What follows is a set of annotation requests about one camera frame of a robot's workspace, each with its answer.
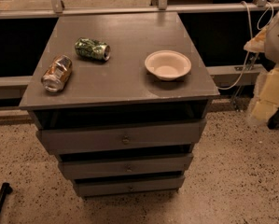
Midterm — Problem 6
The grey drawer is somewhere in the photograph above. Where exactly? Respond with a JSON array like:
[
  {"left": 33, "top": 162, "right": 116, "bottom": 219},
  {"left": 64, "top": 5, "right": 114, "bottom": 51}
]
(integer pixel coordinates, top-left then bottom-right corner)
[
  {"left": 73, "top": 175, "right": 185, "bottom": 197},
  {"left": 59, "top": 153, "right": 193, "bottom": 180},
  {"left": 36, "top": 119, "right": 206, "bottom": 154}
]

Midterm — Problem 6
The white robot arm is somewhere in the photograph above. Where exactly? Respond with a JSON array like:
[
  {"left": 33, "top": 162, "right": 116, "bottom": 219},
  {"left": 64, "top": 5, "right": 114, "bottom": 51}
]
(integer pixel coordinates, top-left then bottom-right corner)
[{"left": 244, "top": 11, "right": 279, "bottom": 63}]

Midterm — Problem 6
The grey wooden drawer cabinet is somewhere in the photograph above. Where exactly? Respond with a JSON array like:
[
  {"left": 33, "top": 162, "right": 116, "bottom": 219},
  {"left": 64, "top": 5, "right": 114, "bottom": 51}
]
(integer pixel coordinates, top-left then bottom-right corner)
[{"left": 20, "top": 13, "right": 218, "bottom": 197}]

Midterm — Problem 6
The grey bottom drawer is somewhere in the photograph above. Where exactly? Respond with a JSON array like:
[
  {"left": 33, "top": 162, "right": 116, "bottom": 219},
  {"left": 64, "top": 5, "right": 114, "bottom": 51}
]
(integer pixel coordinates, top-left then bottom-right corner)
[{"left": 73, "top": 175, "right": 185, "bottom": 197}]

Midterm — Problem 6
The grey top drawer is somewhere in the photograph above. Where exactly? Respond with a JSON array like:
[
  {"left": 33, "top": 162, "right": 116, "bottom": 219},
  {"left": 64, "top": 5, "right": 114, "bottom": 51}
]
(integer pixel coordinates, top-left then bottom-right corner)
[{"left": 36, "top": 119, "right": 206, "bottom": 154}]

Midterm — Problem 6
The white paper bowl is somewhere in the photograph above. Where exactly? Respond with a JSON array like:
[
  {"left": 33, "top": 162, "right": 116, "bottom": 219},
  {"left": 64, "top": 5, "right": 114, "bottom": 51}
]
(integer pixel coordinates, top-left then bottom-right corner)
[{"left": 145, "top": 50, "right": 192, "bottom": 81}]

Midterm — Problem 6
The crushed green soda can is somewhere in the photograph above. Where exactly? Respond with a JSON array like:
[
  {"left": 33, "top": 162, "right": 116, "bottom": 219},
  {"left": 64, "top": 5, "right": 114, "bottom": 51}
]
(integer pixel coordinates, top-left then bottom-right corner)
[{"left": 75, "top": 37, "right": 110, "bottom": 61}]

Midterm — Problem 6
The crushed orange soda can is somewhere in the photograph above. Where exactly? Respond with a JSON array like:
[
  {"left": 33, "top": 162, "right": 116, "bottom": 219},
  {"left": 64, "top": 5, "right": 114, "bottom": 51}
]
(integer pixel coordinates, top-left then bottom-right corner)
[{"left": 41, "top": 55, "right": 73, "bottom": 92}]

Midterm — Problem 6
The black bar on floor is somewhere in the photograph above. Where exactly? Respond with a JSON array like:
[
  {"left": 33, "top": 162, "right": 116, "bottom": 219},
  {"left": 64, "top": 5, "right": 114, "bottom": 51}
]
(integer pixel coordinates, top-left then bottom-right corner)
[{"left": 0, "top": 182, "right": 13, "bottom": 213}]

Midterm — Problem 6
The grey metal rail frame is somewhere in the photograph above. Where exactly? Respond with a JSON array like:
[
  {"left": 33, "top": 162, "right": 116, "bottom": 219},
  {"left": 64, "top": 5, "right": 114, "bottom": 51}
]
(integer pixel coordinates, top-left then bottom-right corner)
[{"left": 0, "top": 0, "right": 279, "bottom": 101}]

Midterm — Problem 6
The white hanging cable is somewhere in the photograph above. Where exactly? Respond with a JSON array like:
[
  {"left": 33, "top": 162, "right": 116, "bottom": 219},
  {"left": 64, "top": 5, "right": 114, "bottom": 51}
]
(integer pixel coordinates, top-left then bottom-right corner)
[{"left": 216, "top": 0, "right": 275, "bottom": 91}]

